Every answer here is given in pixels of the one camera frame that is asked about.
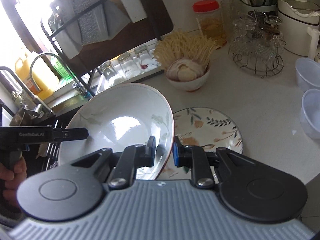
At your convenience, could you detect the chrome kitchen faucet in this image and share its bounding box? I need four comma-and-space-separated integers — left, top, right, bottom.
29, 52, 94, 97

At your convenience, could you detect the wire glass cup rack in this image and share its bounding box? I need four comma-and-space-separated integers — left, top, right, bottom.
228, 10, 286, 78

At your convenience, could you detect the floral patterned ceramic plate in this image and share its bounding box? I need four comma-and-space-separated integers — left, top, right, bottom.
159, 107, 244, 180

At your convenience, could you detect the garlic bulb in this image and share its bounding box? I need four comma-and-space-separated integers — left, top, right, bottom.
166, 58, 206, 82

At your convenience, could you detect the small bowl with garlic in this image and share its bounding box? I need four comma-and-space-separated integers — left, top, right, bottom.
165, 58, 210, 92

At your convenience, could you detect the black metal dish rack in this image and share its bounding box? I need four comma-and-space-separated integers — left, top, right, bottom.
0, 0, 175, 95

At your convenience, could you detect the person's left hand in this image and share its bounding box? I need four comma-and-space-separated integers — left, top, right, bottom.
1, 157, 27, 207

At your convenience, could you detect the white plastic bowl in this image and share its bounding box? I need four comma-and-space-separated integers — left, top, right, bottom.
295, 57, 320, 92
300, 88, 320, 140

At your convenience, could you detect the yellow detergent bottle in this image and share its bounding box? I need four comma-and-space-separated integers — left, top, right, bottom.
15, 51, 59, 100

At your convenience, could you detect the upside-down drinking glass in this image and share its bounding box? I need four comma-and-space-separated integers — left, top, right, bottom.
97, 60, 123, 93
134, 44, 158, 72
117, 52, 142, 79

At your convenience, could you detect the bundle of dry noodles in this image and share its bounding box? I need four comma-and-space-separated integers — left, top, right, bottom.
153, 31, 221, 70

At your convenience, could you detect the white electric cooker pot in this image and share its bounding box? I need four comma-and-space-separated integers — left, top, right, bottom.
277, 0, 319, 60

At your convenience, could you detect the large white leaf-pattern bowl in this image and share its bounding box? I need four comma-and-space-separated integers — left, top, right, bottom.
58, 83, 175, 180

